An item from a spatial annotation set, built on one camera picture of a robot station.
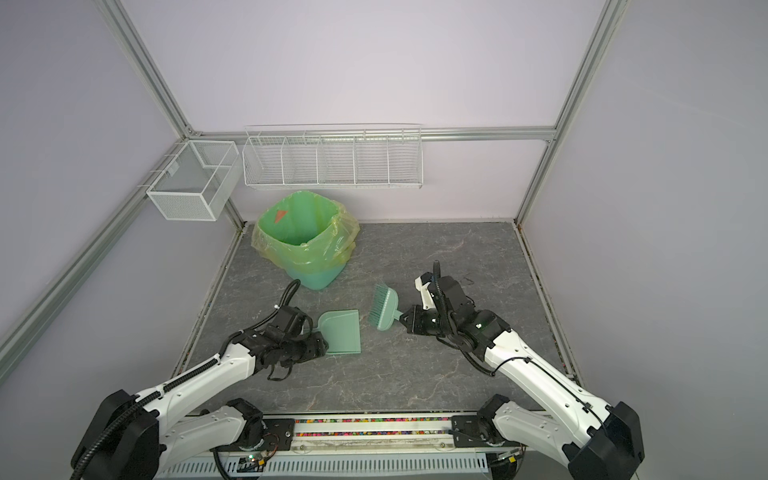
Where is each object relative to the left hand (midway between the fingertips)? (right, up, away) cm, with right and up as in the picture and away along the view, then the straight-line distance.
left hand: (318, 353), depth 84 cm
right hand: (+23, +12, -10) cm, 28 cm away
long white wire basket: (+2, +61, +14) cm, 62 cm away
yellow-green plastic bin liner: (-10, +36, +21) cm, 43 cm away
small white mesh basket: (-45, +53, +17) cm, 72 cm away
